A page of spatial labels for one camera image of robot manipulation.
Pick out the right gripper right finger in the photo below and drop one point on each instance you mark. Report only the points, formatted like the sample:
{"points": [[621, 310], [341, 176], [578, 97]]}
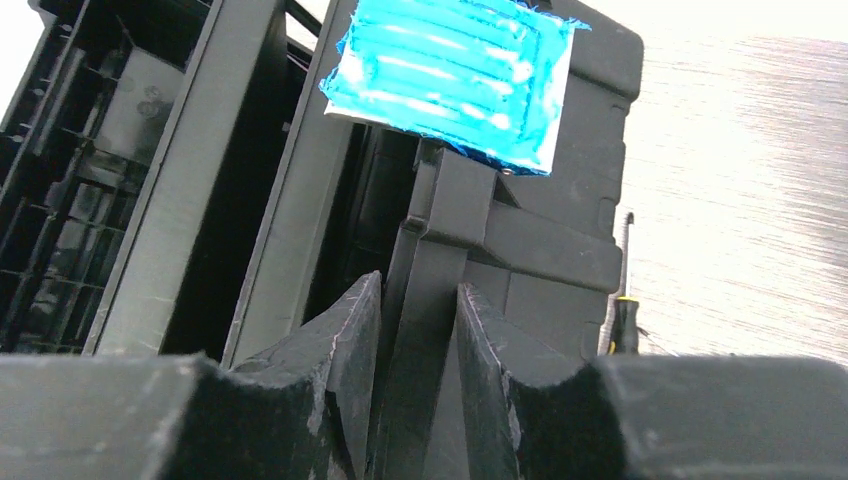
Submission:
{"points": [[533, 413]]}

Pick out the black plastic toolbox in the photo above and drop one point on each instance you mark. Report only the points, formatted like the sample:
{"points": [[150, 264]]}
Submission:
{"points": [[171, 186]]}

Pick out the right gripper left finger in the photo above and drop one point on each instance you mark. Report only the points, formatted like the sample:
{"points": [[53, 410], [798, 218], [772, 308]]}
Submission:
{"points": [[296, 410]]}

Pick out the screwdriver top middle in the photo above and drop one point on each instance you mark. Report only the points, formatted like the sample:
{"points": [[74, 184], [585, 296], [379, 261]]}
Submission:
{"points": [[624, 332]]}

